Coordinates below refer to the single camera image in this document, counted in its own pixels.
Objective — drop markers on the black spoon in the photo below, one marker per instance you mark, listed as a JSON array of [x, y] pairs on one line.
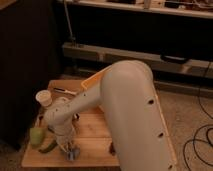
[[40, 120]]

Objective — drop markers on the upper wooden shelf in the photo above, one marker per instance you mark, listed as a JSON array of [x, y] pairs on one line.
[[153, 6]]

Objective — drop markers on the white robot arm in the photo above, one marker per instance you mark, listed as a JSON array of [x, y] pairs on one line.
[[133, 114]]

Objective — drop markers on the dark grape bunch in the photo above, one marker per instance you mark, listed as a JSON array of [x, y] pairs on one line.
[[112, 149]]

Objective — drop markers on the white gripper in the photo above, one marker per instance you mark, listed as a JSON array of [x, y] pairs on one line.
[[65, 140]]

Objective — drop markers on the wooden board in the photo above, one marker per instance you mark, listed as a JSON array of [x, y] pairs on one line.
[[93, 138]]

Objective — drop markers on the green chili pepper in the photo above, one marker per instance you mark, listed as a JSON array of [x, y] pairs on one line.
[[49, 148]]

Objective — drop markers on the grey towel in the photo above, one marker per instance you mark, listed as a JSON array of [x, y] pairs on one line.
[[73, 154]]

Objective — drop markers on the yellow plastic tray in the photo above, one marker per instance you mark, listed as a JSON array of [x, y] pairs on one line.
[[93, 80]]

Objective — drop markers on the long metal shelf rail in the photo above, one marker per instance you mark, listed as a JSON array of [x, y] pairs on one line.
[[110, 55]]

